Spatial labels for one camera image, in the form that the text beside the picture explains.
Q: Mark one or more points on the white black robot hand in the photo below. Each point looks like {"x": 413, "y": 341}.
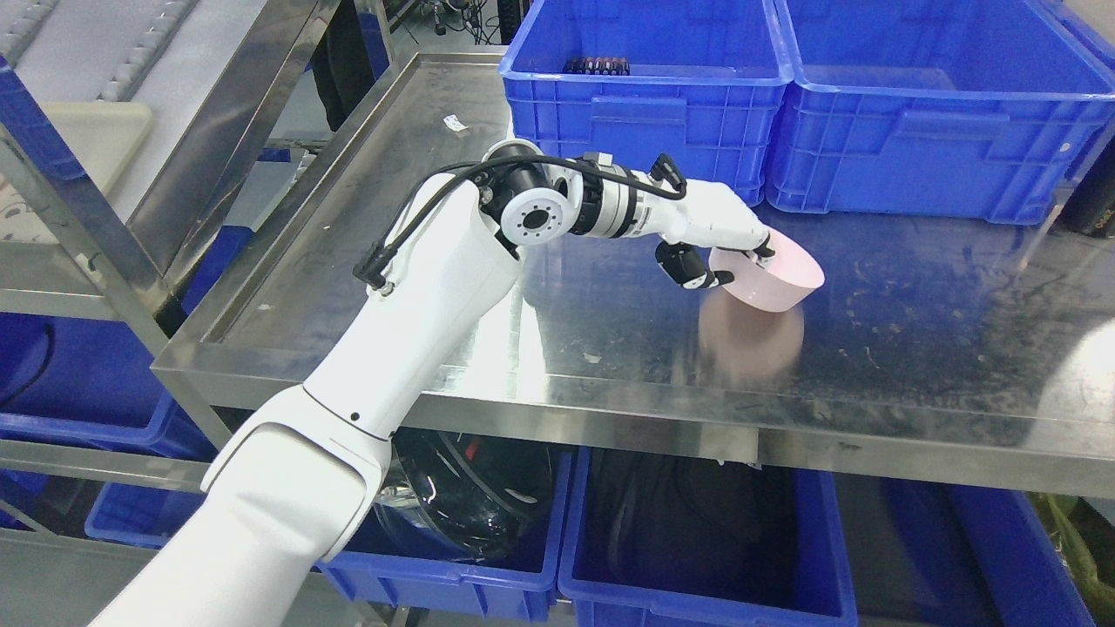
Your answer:
{"x": 710, "y": 215}

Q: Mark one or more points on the pink ikea bowl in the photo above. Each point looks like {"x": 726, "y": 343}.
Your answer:
{"x": 775, "y": 285}

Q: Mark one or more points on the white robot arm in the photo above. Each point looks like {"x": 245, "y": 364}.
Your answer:
{"x": 293, "y": 485}

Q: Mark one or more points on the steel table shelf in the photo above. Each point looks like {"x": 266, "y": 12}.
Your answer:
{"x": 942, "y": 350}

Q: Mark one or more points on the blue crate under table middle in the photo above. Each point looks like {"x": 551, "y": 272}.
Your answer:
{"x": 662, "y": 540}

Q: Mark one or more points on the blue crate under table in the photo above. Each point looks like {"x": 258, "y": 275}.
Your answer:
{"x": 662, "y": 540}
{"x": 465, "y": 523}

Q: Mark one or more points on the steel rack shelf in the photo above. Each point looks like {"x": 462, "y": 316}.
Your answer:
{"x": 213, "y": 74}

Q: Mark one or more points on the blue crate with batteries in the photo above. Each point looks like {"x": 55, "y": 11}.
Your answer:
{"x": 701, "y": 81}

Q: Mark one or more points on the blue crate top right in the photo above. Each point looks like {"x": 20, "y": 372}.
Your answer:
{"x": 959, "y": 109}

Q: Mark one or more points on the blue crate under table left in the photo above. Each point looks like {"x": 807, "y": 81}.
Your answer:
{"x": 465, "y": 523}

